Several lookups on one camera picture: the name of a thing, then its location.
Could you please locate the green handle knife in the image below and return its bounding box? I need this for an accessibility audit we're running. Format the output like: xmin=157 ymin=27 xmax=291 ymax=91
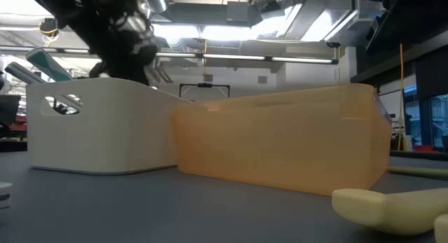
xmin=387 ymin=165 xmax=448 ymax=181

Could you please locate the grey ceiling unit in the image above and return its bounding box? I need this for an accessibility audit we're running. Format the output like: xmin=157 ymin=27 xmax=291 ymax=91
xmin=226 ymin=1 xmax=253 ymax=26

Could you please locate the dark office chair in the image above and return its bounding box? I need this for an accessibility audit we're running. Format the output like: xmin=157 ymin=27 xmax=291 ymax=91
xmin=0 ymin=94 xmax=22 ymax=139

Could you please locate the silver ventilation duct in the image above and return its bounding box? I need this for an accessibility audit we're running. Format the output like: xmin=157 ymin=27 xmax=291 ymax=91
xmin=141 ymin=0 xmax=173 ymax=13

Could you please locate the black table frame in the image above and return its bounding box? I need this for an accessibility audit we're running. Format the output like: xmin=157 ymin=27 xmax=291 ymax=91
xmin=389 ymin=150 xmax=448 ymax=162

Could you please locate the yellow black cord reel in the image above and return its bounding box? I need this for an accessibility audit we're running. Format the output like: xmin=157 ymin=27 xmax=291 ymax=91
xmin=38 ymin=18 xmax=60 ymax=46

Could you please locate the white plastic bin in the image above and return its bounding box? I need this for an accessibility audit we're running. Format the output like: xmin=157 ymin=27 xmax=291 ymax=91
xmin=26 ymin=77 xmax=192 ymax=176

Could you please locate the brown wooden tray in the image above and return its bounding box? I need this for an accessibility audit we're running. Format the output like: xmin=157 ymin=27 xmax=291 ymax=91
xmin=170 ymin=83 xmax=393 ymax=197

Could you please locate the black stand frame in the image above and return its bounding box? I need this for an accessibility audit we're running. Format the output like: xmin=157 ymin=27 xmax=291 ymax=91
xmin=179 ymin=83 xmax=231 ymax=98

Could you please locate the blue-lit window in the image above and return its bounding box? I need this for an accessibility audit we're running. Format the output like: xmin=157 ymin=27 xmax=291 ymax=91
xmin=402 ymin=84 xmax=448 ymax=149

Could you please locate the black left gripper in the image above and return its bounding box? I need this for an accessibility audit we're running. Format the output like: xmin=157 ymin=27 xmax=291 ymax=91
xmin=80 ymin=1 xmax=158 ymax=86

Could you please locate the ceiling light strip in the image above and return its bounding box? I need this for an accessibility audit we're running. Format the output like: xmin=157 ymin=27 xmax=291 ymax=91
xmin=62 ymin=48 xmax=340 ymax=65

